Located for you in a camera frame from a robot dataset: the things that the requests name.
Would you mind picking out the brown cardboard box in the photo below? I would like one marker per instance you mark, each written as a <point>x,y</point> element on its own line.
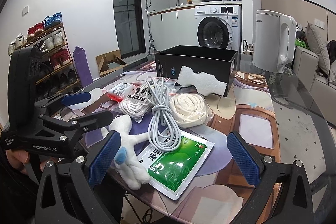
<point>109,62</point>

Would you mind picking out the woven wicker basket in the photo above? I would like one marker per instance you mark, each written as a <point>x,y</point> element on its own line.
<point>248,49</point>

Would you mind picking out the black glass door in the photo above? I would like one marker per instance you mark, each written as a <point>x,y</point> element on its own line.
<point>129,27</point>

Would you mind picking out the red white wipes pack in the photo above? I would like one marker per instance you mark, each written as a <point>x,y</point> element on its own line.
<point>121,91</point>

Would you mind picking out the white foam piece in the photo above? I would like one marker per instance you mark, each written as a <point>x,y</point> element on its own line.
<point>204,83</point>

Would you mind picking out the anime printed table mat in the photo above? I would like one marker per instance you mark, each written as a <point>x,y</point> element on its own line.
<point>219,190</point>

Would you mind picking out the adidas shoelace bag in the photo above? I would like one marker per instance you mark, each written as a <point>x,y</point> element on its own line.
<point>136,105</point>

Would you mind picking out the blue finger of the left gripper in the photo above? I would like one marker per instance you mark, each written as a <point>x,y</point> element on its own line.
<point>74,99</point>
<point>83,123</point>

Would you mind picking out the upright mop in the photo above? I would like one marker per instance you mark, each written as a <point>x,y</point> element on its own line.
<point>152,49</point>

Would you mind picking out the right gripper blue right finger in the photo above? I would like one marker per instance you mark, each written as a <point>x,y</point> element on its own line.
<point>246,158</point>

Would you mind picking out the black cardboard box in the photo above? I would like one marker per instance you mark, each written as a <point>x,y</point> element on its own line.
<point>215,61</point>

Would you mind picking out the purple rolled mat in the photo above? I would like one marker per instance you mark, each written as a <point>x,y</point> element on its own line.
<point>81,65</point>

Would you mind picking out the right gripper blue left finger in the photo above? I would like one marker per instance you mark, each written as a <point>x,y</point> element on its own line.
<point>101,157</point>

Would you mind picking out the wooden shoe rack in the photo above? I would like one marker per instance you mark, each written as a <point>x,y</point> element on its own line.
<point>57,74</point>

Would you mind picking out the grey cushion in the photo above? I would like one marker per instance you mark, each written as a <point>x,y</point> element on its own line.
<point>318,46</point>

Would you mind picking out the white plush doll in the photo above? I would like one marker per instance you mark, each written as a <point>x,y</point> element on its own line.
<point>125,161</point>

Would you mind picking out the left human hand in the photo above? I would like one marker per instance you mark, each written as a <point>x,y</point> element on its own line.
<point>18,159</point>

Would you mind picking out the green medicine sachet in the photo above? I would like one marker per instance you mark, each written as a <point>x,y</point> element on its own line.
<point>172,172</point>

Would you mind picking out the white electric kettle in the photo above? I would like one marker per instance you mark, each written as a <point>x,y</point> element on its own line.
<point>274,41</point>

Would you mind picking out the grey sofa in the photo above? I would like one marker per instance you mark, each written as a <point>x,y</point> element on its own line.
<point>320,86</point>

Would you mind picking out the white washing machine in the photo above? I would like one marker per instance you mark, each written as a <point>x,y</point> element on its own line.
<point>219,26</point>

